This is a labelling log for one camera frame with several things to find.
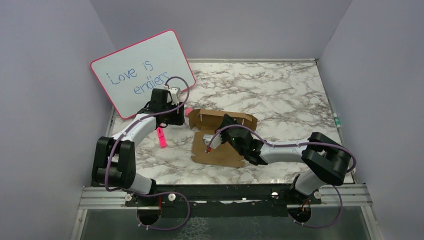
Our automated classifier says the brown cardboard box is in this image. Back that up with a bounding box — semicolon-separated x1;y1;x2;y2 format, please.
187;108;258;168

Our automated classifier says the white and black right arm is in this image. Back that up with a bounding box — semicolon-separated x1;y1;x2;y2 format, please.
203;114;356;204

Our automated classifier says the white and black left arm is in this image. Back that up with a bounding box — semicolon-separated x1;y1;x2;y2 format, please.
91;87;185;206

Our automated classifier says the pink and grey eraser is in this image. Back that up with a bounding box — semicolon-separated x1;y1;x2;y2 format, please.
184;107;193;116

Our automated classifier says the pink marker pen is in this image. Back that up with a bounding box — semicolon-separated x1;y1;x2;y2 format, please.
156;127;167;148

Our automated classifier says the pink framed whiteboard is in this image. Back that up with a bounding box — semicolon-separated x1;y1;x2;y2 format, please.
90;29;196;119

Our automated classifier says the green capped marker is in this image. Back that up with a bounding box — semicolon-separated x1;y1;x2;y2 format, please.
332;112;341;129

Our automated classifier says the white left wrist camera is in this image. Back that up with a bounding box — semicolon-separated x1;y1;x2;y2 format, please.
167;87;181;105

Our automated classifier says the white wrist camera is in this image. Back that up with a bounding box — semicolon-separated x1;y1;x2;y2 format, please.
202;133;222;151
167;87;181;105

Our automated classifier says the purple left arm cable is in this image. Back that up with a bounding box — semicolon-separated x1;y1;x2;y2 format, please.
103;76;192;232

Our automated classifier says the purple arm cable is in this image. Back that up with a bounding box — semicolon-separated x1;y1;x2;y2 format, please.
205;124;357;229
103;76;192;232

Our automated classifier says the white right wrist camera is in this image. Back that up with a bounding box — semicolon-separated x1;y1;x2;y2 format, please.
202;133;222;151

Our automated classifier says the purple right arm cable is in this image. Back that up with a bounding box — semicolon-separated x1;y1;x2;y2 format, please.
205;124;357;229

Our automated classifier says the aluminium frame rail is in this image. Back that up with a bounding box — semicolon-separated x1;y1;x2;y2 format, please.
78;184;373;211

